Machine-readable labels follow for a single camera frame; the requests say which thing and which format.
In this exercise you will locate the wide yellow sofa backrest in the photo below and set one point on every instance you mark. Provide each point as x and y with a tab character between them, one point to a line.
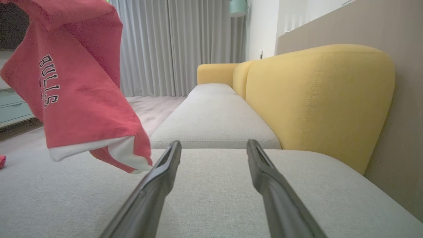
317	99

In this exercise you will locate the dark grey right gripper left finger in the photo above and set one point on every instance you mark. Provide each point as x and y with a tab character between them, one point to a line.
155	191

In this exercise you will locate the narrow yellow sofa backrest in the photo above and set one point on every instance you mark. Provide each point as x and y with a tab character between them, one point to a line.
239	79

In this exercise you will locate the mint green floor lamp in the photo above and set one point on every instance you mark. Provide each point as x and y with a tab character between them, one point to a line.
237	8

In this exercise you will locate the large grey sofa seat cushion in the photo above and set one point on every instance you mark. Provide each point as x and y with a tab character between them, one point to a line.
211	198

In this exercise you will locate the yellow sofa armrest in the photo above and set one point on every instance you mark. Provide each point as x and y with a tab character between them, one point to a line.
214	74

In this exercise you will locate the grey pleated curtain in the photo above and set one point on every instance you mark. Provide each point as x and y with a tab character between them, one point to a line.
165	49

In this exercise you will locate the red shorts with white trim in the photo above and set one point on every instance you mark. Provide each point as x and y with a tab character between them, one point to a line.
2	162

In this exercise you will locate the red Bulls jersey white trim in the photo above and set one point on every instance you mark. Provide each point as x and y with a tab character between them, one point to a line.
82	99

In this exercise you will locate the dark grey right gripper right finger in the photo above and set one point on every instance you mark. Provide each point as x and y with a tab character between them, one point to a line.
281	205

